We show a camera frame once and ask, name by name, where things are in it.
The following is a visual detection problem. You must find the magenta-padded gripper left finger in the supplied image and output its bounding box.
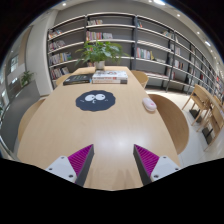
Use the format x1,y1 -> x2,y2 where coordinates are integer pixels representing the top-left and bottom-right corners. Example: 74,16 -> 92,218
45,143 -> 95,187

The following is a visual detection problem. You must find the pale pink computer mouse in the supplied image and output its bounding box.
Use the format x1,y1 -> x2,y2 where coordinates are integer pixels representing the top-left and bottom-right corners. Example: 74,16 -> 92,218
142,97 -> 158,112

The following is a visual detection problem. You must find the green potted plant white pot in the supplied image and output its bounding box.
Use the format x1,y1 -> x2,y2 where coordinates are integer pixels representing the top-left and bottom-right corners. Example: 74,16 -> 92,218
74,39 -> 129,71

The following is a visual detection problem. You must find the black hardcover book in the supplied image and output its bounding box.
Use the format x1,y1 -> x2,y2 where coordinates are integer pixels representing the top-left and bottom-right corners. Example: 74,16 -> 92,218
62,74 -> 93,86

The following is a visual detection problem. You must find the red-spined book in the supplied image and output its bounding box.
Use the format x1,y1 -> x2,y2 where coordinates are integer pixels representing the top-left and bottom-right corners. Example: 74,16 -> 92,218
91,78 -> 129,85

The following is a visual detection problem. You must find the white illustrated cover book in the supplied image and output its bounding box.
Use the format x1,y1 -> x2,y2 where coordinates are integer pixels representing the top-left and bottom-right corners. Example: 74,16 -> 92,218
92,70 -> 129,81

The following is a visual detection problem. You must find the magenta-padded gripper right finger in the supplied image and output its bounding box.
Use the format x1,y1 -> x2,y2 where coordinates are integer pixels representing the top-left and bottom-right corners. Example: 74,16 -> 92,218
133,143 -> 182,186

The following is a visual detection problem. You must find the long wall bookshelf unit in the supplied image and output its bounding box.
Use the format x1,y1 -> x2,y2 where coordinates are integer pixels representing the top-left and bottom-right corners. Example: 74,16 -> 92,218
46,12 -> 224,101

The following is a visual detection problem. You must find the small green floor plant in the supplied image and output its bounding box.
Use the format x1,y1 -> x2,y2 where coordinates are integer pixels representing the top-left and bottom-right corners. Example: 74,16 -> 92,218
19,70 -> 35,88

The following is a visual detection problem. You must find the dark round cartoon-eyes mouse pad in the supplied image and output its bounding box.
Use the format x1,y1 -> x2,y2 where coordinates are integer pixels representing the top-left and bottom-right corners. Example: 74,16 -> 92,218
75,89 -> 117,112

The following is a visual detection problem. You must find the group of ceiling lights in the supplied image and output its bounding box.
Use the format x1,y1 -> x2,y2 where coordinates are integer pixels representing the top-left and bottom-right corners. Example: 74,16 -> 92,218
61,0 -> 214,48

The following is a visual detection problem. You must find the group of wooden slat chairs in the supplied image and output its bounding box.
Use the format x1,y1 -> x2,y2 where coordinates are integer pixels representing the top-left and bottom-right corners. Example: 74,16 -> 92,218
181,83 -> 224,151

